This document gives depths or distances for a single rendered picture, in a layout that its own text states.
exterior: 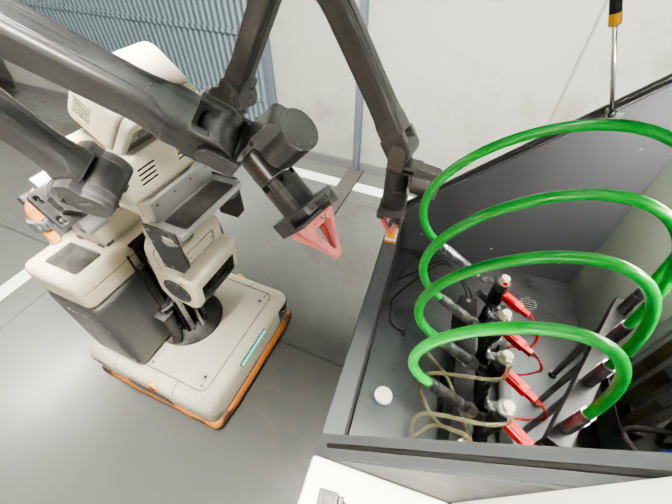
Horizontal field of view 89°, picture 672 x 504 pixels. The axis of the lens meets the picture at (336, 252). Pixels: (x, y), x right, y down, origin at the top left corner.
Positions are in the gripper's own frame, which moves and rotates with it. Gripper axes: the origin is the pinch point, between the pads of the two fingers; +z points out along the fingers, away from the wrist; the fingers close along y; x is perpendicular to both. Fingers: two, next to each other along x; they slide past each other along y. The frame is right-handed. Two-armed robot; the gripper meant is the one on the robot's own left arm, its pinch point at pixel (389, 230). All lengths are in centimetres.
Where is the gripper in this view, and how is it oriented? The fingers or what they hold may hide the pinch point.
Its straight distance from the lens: 95.4
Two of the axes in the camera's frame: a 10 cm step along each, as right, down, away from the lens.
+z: 0.0, 6.9, 7.2
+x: -9.6, -2.1, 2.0
